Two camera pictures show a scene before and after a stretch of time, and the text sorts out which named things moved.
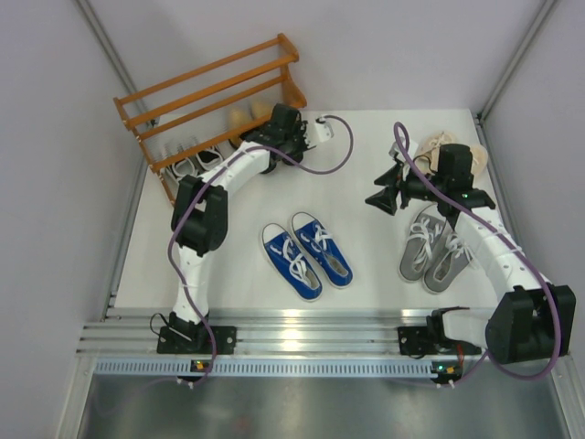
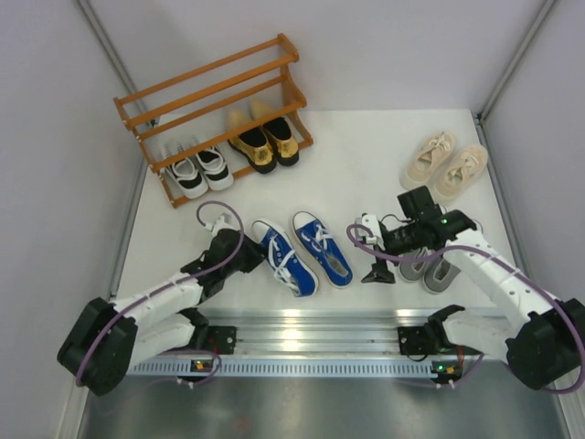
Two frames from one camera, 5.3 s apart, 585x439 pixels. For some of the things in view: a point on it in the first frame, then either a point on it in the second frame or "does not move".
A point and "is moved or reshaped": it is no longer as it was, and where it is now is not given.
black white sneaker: [179, 168] does not move
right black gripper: [387, 198] -> [379, 273]
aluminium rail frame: [260, 330] does not move
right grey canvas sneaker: [449, 261] does not move
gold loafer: [260, 108] is moved or reshaped
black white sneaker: [211, 159] does not move
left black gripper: [299, 128] -> [255, 254]
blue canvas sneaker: [287, 260] is moved or reshaped
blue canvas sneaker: [322, 248] does not move
